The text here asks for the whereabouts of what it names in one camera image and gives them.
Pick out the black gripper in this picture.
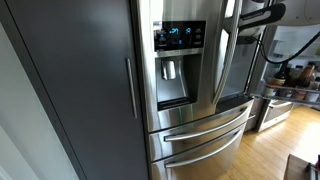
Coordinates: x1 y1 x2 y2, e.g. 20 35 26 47
237 35 258 46

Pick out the white lined open fridge door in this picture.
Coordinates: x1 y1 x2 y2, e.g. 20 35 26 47
246 23 320 108

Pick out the dark sauce bottle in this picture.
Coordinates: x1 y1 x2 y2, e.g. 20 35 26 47
273 60 290 87

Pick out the small red lid jar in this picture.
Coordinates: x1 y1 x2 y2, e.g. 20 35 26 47
264 83 278 98

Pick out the dark glass bottle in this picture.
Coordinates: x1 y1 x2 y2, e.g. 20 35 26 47
288 64 303 88

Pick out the clear door bin with jar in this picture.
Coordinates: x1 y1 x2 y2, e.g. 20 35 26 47
266 51 320 63

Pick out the orange label sauce bottle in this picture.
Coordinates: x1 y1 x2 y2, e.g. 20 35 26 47
297 63 316 89

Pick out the clear door bin with bottles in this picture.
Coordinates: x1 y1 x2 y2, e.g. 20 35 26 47
253 83 320 107

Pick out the stainless steel oven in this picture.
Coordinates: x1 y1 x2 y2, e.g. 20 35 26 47
255 99 295 133

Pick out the white container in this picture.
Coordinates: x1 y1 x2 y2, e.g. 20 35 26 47
304 79 320 103

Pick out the water dispenser panel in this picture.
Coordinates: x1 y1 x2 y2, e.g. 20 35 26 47
152 20 207 112

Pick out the stainless steel freezer drawer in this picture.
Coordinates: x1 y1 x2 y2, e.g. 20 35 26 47
149 122 248 180
148 98 255 163

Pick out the brown wooden board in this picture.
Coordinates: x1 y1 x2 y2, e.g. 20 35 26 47
283 153 320 180

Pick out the dark grey cabinet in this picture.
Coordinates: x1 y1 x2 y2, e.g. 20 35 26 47
0 0 150 180

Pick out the curved steel door handle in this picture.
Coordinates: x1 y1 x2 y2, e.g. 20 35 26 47
211 0 244 106

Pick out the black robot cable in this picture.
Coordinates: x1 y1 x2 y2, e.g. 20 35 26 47
257 30 320 65

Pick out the curved steel drawer handle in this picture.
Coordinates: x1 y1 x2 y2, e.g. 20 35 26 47
163 105 252 143
164 128 244 169

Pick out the steel cabinet handle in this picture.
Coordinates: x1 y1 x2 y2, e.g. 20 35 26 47
125 57 138 120

